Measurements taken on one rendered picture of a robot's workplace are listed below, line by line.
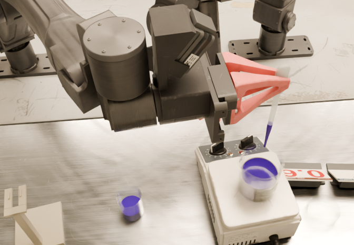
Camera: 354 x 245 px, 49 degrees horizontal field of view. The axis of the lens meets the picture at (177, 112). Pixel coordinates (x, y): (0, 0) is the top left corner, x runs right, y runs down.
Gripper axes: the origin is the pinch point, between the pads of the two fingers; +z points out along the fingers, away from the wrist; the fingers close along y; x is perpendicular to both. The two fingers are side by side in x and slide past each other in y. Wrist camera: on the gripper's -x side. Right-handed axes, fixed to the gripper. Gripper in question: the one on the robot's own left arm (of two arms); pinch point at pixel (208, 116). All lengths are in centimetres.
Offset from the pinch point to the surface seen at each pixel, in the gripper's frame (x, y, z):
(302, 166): 13.6, 10.4, 12.7
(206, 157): -1.3, -0.2, 7.4
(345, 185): 14.9, 18.1, 14.6
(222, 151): 1.4, 1.2, 7.0
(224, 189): -6.1, 7.6, 9.0
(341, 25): 55, -1, -7
